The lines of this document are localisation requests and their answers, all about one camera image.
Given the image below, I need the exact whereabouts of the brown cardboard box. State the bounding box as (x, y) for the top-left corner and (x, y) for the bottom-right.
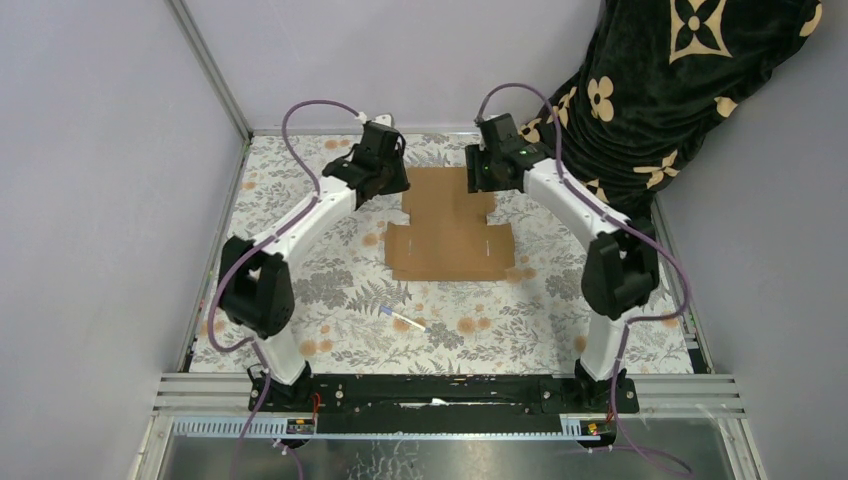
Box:
(384, 167), (515, 282)

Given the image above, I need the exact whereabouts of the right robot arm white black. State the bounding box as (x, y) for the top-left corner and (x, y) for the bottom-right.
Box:
(465, 114), (660, 412)

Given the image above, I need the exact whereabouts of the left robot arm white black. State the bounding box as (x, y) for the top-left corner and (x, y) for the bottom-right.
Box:
(215, 114), (410, 411)

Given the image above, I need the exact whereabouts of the floral patterned table mat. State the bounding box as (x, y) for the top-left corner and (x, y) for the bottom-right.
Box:
(190, 133), (696, 377)

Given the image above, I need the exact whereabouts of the white blue pen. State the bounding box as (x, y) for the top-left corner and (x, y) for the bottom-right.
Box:
(379, 305), (430, 333)

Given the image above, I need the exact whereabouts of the black beige flower blanket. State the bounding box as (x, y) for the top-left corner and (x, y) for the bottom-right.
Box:
(519, 0), (823, 217)

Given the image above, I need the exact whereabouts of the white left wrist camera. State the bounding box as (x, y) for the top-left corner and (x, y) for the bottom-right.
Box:
(356, 112), (396, 128)

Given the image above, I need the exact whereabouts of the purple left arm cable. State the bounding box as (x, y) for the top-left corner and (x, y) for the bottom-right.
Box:
(206, 99), (372, 480)

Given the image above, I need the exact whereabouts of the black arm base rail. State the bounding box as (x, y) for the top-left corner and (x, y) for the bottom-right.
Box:
(248, 372), (640, 425)

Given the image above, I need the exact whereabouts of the aluminium frame post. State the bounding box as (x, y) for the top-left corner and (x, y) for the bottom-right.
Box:
(164, 0), (253, 142)

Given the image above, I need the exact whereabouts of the grey slotted cable duct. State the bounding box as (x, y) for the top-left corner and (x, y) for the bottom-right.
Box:
(172, 415), (603, 446)

